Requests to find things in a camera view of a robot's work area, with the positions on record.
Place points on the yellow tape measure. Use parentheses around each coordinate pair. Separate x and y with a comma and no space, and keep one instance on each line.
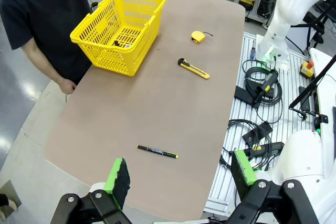
(197,37)

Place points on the black highlighter with yellow cap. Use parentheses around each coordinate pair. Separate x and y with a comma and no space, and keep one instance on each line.
(157,151)

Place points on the flat black box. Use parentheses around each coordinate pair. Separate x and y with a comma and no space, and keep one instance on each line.
(242,94)

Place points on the black metal plate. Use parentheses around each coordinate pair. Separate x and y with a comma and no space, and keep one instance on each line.
(258,132)

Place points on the person in navy t-shirt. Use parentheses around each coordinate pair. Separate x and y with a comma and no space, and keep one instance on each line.
(44,11)

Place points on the yellow utility knife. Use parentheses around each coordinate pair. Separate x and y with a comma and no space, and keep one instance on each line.
(194,69)

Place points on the person's right hand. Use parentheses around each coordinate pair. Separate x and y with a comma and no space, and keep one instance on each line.
(67,85)

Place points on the yellow emergency stop button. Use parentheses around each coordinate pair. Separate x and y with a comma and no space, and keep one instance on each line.
(306,69)

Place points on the yellow plastic shopping basket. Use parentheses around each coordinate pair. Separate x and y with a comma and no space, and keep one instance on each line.
(156,15)

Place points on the aluminium rail platform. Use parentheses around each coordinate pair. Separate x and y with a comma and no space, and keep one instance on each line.
(225,192)

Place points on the white side panel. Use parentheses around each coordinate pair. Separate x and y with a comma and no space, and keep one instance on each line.
(328,98)

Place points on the black camera stand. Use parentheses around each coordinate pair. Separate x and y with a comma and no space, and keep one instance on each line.
(312,87)

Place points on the person's right forearm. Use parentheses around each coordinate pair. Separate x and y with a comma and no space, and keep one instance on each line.
(42,61)

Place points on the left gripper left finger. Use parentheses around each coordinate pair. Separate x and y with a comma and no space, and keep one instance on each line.
(119,182)

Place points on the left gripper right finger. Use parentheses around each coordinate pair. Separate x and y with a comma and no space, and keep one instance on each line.
(244,174)

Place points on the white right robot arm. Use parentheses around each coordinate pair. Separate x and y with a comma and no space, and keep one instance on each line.
(283,11)

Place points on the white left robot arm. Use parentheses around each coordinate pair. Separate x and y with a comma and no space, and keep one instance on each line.
(304,155)

